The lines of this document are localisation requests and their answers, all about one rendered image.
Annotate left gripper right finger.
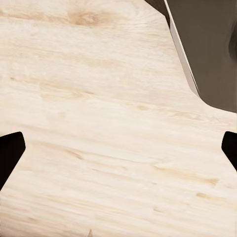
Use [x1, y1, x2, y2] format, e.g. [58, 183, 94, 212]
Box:
[221, 131, 237, 171]

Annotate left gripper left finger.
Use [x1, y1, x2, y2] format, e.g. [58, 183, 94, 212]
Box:
[0, 131, 26, 191]

